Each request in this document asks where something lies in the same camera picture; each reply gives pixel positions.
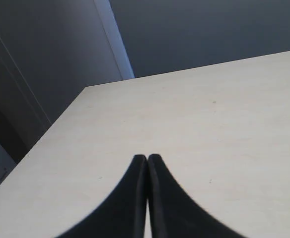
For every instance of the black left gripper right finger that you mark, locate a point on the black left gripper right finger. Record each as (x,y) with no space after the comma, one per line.
(173,213)

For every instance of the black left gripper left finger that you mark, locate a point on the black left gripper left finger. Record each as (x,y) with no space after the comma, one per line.
(122,214)

